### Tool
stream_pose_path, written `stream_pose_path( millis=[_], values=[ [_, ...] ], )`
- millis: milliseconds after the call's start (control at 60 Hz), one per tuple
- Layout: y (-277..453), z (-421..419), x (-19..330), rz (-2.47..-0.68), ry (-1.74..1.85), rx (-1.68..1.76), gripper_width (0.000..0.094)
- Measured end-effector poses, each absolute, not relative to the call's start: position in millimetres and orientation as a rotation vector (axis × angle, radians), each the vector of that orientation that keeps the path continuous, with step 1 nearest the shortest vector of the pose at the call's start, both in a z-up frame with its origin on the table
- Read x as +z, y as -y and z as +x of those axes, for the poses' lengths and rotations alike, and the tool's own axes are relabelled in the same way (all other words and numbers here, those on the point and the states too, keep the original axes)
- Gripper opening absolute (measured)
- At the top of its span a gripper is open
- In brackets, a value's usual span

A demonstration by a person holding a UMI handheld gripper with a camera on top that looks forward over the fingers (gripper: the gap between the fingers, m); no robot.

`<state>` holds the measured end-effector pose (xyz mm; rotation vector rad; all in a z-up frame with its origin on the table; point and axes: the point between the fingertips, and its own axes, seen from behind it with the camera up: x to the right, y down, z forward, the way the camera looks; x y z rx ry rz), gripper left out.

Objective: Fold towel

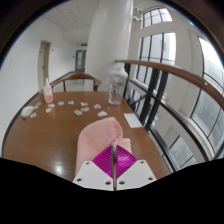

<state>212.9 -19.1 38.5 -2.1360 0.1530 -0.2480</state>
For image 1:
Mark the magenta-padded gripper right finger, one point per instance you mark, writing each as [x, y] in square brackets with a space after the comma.
[124, 160]

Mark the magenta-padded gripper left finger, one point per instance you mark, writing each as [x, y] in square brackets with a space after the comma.
[105, 161]

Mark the pink towel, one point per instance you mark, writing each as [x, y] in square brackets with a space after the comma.
[95, 136]

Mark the white paper card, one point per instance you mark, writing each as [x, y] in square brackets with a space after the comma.
[132, 120]

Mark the small colourful paper sticker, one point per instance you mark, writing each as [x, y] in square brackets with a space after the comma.
[102, 113]
[78, 112]
[97, 106]
[84, 104]
[51, 105]
[39, 103]
[36, 107]
[48, 110]
[71, 102]
[85, 109]
[33, 115]
[60, 103]

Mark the clear plastic tumbler with lid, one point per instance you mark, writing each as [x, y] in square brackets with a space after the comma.
[117, 86]

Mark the white bottle with pink label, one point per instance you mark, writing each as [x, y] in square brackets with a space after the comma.
[48, 93]

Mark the brown wooden chair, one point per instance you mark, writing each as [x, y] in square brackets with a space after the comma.
[78, 76]

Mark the white computer mouse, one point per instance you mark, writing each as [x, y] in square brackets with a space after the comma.
[27, 111]

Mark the black railing with wooden handrail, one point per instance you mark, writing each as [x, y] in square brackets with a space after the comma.
[180, 75]

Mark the glass double door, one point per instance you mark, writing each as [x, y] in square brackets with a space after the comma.
[80, 61]

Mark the grey single door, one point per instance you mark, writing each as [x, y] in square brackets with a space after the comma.
[44, 65]

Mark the green exit sign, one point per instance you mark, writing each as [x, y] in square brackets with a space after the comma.
[83, 43]

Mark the black-framed window wall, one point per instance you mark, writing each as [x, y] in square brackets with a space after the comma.
[156, 46]

